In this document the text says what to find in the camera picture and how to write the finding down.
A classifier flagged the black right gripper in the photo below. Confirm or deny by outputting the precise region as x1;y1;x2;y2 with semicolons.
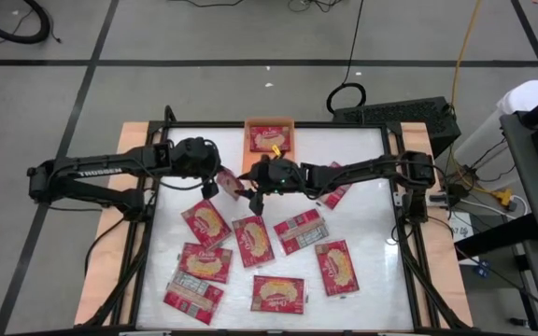
236;156;308;217

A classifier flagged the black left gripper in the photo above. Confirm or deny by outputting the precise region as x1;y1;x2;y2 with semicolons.
175;136;223;201

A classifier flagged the red Orville popcorn bag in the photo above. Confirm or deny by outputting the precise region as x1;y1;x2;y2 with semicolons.
314;238;361;298
163;270;226;327
177;241;234;285
215;166;248;202
231;215;276;269
248;125;292;153
318;161;354;211
249;273;307;315
272;207;331;257
179;198;234;250

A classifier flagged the orange plastic basket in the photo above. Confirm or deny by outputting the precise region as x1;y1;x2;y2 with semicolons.
241;116;296;181

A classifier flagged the light wooden base board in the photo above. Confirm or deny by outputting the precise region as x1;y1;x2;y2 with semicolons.
73;120;474;328

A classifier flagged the black computer case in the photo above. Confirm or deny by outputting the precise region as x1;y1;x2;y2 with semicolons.
332;95;462;160

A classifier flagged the white paper sheet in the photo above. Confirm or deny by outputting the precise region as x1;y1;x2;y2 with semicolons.
448;212;475;267

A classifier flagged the white round bin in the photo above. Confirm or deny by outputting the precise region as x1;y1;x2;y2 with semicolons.
453;78;538;192

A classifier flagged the yellow power plug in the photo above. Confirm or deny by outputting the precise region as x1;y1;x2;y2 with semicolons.
490;187;517;211

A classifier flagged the black aluminium table frame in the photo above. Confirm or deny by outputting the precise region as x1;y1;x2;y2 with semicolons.
79;105;474;333

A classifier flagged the black floor cable with loop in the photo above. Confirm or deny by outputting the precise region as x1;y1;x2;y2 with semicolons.
325;0;368;116

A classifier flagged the thin black floor cable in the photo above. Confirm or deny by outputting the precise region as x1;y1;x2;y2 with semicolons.
170;0;247;8

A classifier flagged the black cable bundle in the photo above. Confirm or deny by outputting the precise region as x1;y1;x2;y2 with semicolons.
287;0;345;14

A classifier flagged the white cable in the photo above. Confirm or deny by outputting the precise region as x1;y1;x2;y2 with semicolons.
455;193;530;218

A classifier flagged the black vacuum hose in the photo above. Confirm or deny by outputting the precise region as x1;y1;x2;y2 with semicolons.
0;0;51;46

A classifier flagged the yellow cable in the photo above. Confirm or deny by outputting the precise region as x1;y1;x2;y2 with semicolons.
448;0;485;113

